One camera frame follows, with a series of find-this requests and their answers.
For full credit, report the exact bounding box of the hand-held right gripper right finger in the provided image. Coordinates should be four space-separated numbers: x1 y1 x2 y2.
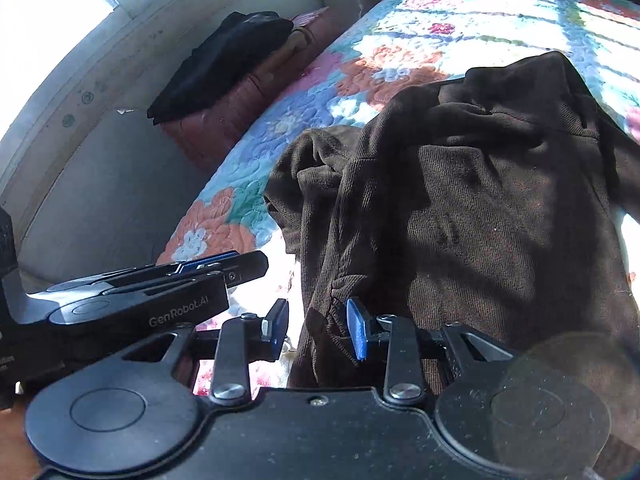
346 297 516 404

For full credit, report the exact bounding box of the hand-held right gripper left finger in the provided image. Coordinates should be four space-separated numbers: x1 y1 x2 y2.
121 298 291 407

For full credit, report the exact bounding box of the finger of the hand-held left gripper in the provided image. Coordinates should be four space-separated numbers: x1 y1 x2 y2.
50 272 230 334
107 251 270 290

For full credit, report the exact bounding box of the brown corduroy garment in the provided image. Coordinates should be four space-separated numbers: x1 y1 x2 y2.
263 51 640 466

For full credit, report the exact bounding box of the pink hard-shell suitcase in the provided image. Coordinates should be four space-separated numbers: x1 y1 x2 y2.
160 7 346 174

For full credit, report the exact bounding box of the black folded cloth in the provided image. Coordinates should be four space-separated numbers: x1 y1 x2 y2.
146 11 295 126

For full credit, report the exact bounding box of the floral quilted bedspread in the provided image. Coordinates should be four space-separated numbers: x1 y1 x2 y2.
155 0 640 392

